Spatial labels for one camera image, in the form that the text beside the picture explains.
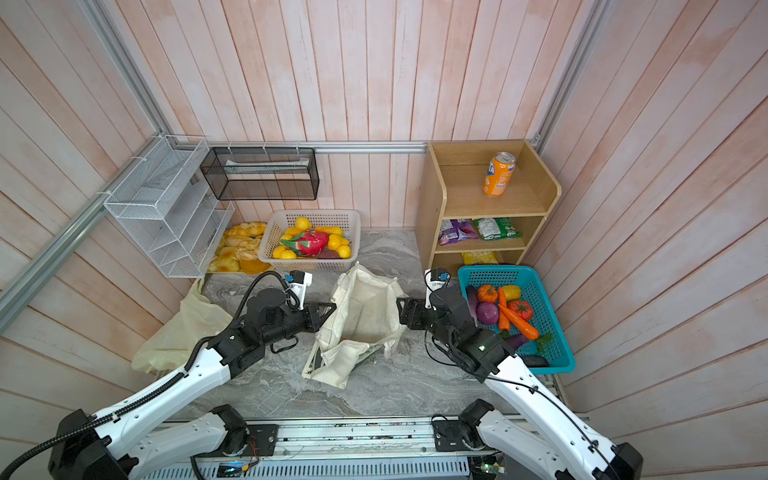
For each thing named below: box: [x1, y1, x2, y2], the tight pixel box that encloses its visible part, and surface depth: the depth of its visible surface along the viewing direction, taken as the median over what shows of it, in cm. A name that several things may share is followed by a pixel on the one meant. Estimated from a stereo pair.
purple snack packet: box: [439, 219, 479, 246], surface depth 95 cm
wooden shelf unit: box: [415, 140, 562, 270], surface depth 94 cm
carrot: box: [498, 287, 539, 340], surface depth 92 cm
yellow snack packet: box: [461, 251, 499, 265], surface depth 109 cm
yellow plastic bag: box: [131, 277, 233, 375], surface depth 87 cm
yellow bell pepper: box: [504, 284, 521, 301], surface depth 99 cm
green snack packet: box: [473, 217, 523, 241], surface depth 95 cm
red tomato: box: [507, 300, 533, 322], surface depth 93 cm
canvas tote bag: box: [302, 261, 408, 389], surface depth 80 cm
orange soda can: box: [482, 151, 516, 197], surface depth 81 cm
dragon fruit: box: [280, 230, 329, 257], surface depth 108 cm
